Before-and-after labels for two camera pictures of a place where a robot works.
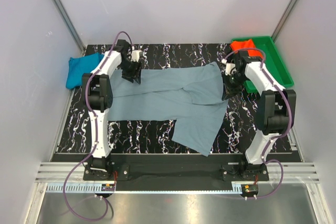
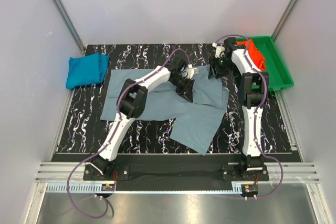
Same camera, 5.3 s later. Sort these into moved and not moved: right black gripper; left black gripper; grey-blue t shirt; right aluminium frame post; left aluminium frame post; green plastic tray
Moved: left black gripper; right black gripper
Not moved: right aluminium frame post; left aluminium frame post; grey-blue t shirt; green plastic tray
